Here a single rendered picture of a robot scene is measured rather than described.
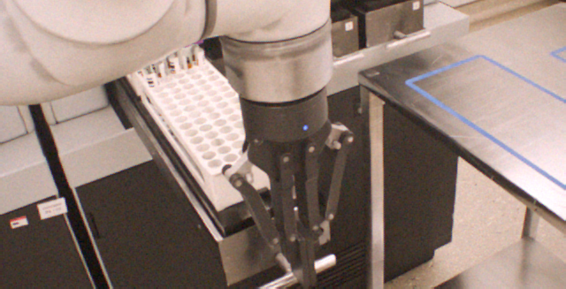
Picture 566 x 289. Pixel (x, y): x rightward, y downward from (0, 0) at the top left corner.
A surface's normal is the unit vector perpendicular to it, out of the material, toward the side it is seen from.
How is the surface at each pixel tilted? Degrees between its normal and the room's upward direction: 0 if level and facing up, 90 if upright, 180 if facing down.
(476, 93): 0
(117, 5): 109
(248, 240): 90
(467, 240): 0
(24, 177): 90
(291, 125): 90
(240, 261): 90
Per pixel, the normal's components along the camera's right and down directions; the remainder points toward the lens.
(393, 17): 0.47, 0.45
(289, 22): 0.31, 0.65
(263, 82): -0.21, 0.56
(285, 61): 0.16, 0.54
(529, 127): -0.09, -0.83
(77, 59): 0.15, 0.90
